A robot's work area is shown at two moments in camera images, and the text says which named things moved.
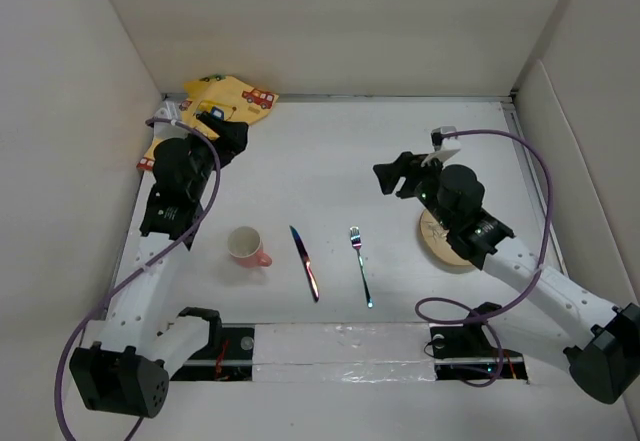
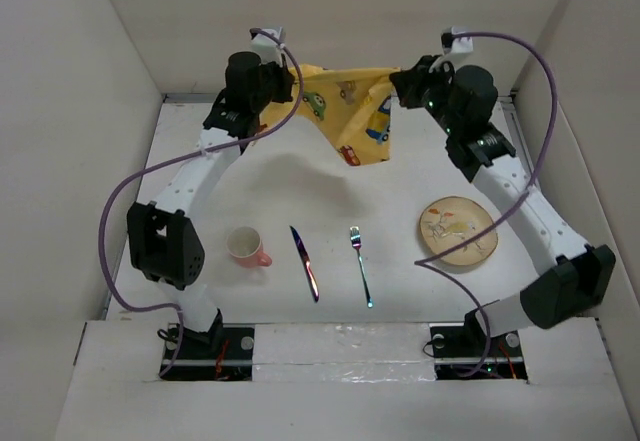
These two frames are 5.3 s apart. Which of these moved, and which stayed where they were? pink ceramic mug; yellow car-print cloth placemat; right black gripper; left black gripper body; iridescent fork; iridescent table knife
Moved: yellow car-print cloth placemat; right black gripper; left black gripper body
Stayed: iridescent fork; iridescent table knife; pink ceramic mug
